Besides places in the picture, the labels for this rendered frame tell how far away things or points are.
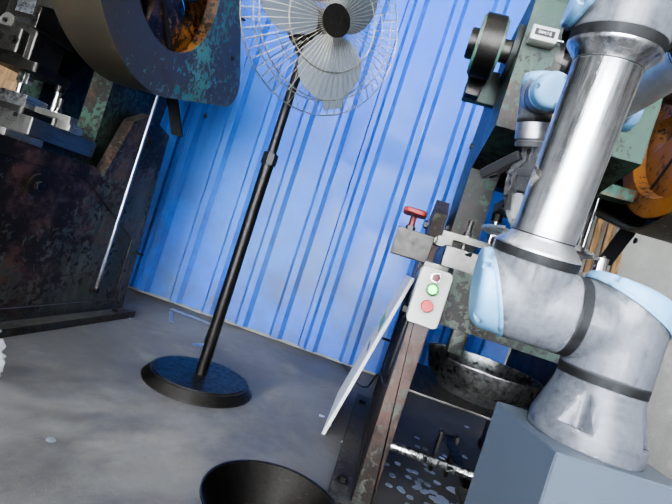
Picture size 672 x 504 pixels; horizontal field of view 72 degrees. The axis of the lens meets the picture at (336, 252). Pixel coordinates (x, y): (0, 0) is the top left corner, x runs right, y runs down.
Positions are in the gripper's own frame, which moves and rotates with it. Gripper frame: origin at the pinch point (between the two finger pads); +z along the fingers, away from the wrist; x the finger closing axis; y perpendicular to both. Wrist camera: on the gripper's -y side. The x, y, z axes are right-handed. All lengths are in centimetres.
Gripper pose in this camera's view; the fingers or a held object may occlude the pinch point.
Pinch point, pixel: (511, 223)
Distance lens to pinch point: 123.1
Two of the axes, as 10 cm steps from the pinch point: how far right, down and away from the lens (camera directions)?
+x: 8.0, -0.9, 6.0
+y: 6.0, 2.0, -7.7
